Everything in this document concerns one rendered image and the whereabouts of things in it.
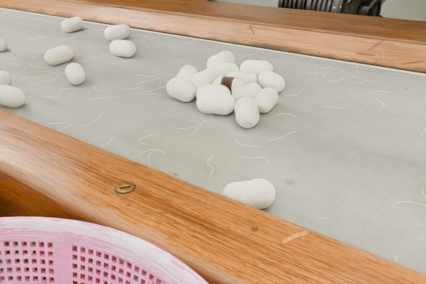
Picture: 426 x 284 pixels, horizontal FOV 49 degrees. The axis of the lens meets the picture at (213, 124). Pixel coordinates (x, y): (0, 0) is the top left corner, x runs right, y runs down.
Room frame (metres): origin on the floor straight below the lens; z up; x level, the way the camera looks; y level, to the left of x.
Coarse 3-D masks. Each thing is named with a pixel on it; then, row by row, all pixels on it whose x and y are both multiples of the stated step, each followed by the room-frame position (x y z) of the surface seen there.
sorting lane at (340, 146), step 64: (0, 64) 0.56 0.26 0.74; (64, 64) 0.55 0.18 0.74; (128, 64) 0.53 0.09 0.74; (192, 64) 0.51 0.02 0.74; (320, 64) 0.48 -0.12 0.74; (64, 128) 0.36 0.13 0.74; (128, 128) 0.35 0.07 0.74; (192, 128) 0.35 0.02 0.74; (256, 128) 0.34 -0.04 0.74; (320, 128) 0.33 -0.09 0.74; (384, 128) 0.32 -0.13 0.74; (320, 192) 0.24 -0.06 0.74; (384, 192) 0.24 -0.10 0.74; (384, 256) 0.18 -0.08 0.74
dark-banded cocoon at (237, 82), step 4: (216, 80) 0.41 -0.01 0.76; (220, 80) 0.41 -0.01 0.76; (236, 80) 0.40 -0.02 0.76; (240, 80) 0.40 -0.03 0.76; (216, 84) 0.41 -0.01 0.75; (232, 84) 0.40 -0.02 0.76; (236, 84) 0.40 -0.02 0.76; (240, 84) 0.40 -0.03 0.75; (244, 84) 0.40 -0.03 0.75; (232, 88) 0.40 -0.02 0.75; (232, 92) 0.40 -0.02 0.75
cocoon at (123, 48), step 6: (114, 42) 0.56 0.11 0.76; (120, 42) 0.56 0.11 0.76; (126, 42) 0.55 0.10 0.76; (132, 42) 0.56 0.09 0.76; (114, 48) 0.56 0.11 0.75; (120, 48) 0.55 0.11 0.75; (126, 48) 0.55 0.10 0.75; (132, 48) 0.55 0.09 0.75; (114, 54) 0.56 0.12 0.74; (120, 54) 0.55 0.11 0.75; (126, 54) 0.55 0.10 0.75; (132, 54) 0.55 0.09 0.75
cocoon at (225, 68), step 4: (216, 64) 0.45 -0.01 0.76; (220, 64) 0.45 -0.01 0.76; (224, 64) 0.45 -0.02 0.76; (228, 64) 0.45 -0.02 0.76; (232, 64) 0.45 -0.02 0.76; (216, 68) 0.45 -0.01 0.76; (220, 68) 0.45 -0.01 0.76; (224, 68) 0.45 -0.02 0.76; (228, 68) 0.45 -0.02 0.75; (232, 68) 0.45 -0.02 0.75; (236, 68) 0.45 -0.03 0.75; (224, 72) 0.44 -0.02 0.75; (228, 72) 0.45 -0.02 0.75; (224, 76) 0.44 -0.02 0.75
